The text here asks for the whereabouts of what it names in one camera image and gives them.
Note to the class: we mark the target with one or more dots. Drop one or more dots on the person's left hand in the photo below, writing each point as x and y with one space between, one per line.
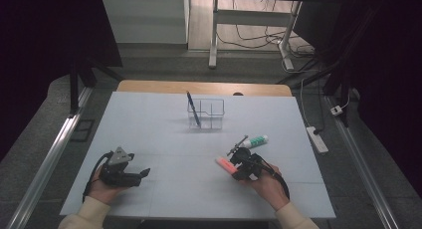
103 192

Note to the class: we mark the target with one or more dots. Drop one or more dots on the white green glue stick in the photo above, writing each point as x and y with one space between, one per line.
257 141

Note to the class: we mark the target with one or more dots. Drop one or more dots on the pale blue table mat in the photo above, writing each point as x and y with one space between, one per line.
166 139

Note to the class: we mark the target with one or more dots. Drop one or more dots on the white panel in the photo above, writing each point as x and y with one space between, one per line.
142 20

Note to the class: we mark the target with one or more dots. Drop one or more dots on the white power strip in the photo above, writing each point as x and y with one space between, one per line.
317 140

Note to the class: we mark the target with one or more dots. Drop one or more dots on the aluminium rail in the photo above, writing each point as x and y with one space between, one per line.
361 172
49 162

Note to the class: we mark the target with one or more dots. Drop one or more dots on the dark desk grommet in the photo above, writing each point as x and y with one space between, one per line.
238 94

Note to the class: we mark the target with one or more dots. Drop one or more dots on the dark floor hatch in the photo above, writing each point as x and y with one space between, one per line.
83 131

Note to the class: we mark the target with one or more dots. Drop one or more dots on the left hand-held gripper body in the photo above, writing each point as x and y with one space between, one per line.
116 172

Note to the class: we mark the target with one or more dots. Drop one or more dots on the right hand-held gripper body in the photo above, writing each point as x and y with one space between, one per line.
250 164

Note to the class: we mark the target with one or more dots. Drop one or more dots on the clear plastic pen holder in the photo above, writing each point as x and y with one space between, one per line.
212 116

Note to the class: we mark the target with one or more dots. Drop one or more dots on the person's right hand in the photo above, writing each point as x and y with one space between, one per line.
270 189

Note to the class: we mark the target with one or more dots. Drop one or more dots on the orange highlighter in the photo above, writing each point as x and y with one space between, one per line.
224 164

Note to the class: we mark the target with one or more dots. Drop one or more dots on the black metal stand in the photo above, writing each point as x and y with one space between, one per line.
73 89
341 83

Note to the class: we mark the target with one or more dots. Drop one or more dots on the dark curtain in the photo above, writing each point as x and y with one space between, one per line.
40 56
388 73

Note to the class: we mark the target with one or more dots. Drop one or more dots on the white metal desk frame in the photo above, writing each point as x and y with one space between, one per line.
252 17

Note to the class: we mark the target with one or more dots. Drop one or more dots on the small white adapter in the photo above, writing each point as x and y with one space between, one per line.
336 110

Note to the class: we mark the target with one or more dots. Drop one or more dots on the blue pen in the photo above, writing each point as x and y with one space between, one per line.
193 109

